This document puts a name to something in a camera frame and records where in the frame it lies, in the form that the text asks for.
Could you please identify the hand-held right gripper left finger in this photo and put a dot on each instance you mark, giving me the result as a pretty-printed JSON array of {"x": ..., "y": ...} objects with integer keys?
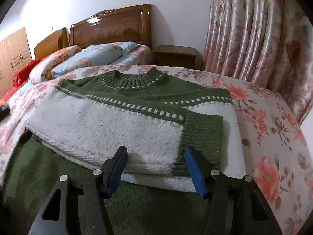
[{"x": 116, "y": 173}]

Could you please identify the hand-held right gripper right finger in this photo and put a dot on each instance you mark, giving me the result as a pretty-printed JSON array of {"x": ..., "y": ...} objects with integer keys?
[{"x": 195, "y": 173}]

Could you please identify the green and white knit sweater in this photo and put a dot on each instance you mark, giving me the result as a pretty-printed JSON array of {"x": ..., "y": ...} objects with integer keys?
[{"x": 110, "y": 127}]

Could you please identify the bed with pink floral sheet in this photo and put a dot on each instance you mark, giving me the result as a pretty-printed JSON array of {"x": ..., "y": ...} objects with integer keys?
[{"x": 269, "y": 127}]

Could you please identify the light blue floral pillow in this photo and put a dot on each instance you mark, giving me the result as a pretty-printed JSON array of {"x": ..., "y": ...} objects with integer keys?
[
  {"x": 128, "y": 46},
  {"x": 93, "y": 57}
]

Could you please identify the wooden nightstand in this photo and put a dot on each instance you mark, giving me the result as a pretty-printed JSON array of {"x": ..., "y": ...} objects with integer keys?
[{"x": 176, "y": 56}]

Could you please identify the orange floral folded quilt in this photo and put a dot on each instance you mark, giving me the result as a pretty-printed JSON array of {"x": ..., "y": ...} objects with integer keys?
[{"x": 52, "y": 62}]

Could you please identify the red folded quilt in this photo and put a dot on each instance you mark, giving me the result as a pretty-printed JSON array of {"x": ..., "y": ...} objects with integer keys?
[{"x": 24, "y": 72}]

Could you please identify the large glossy wooden headboard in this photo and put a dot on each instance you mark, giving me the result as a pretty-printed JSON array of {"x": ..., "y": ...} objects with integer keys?
[{"x": 110, "y": 29}]

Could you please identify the small wooden headboard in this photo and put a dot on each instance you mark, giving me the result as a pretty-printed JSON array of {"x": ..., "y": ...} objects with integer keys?
[{"x": 51, "y": 44}]

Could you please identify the light wooden wardrobe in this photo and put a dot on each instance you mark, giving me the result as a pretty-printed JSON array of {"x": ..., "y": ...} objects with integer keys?
[{"x": 14, "y": 56}]

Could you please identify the pink floral curtain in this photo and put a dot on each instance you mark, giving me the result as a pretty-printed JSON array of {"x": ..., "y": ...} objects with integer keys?
[{"x": 256, "y": 29}]

